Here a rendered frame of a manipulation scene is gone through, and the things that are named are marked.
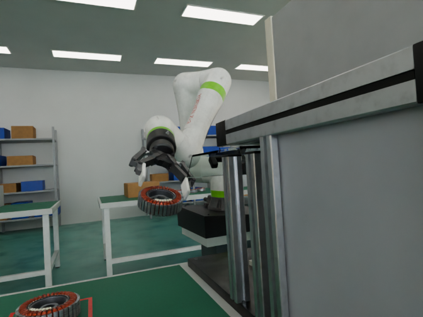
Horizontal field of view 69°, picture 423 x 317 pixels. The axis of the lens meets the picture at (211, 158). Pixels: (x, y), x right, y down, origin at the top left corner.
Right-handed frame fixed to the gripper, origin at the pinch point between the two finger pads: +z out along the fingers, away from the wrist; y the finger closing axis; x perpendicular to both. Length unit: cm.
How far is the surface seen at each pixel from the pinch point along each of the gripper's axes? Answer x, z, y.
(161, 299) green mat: -15.3, 20.8, -4.8
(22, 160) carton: -333, -498, 120
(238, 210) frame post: 11.4, 20.1, -9.5
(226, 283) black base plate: -6.8, 21.0, -16.7
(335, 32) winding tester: 46, 22, -6
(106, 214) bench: -155, -181, -17
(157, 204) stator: -1.7, 6.6, 1.4
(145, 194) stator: -2.9, 2.2, 4.1
